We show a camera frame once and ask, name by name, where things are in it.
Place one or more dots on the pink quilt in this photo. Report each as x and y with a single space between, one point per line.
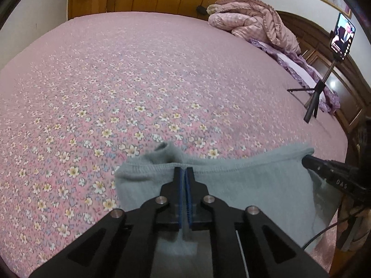
255 20

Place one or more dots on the smartphone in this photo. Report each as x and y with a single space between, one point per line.
343 36

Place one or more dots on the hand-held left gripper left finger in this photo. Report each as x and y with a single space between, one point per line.
181 199

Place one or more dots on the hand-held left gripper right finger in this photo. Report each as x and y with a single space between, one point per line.
189 199

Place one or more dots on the pink floral bedsheet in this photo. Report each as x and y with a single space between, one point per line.
116 78

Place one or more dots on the small black object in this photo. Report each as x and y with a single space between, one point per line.
201 9

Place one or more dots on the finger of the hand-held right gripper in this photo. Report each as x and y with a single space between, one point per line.
316 166

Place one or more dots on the wooden headboard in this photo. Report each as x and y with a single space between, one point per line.
347 101

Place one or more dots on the purple ruffled pillow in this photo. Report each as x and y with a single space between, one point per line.
295 63

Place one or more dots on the black tripod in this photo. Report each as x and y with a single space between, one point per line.
314 104

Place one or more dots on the grey pants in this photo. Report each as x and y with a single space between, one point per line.
260 179

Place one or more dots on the person's right forearm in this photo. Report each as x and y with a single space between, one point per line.
361 231

